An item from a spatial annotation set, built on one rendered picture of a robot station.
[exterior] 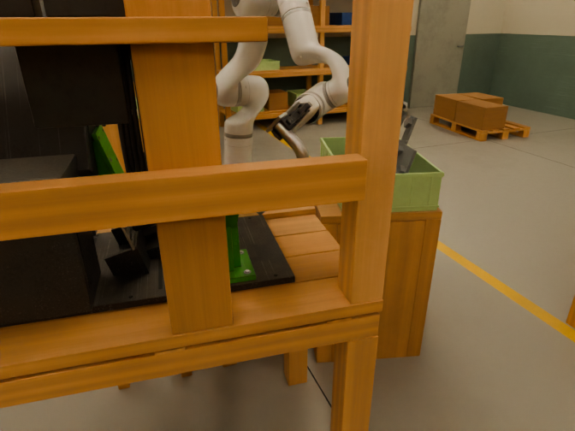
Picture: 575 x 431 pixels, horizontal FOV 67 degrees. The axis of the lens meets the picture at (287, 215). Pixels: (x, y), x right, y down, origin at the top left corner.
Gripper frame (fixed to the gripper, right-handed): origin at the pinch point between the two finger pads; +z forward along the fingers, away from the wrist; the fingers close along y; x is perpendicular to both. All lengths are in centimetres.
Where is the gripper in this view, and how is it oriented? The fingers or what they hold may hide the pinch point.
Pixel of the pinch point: (283, 127)
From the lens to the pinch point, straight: 108.2
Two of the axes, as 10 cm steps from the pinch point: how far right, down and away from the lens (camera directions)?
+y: 6.0, -5.2, -6.1
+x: 7.0, 7.1, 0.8
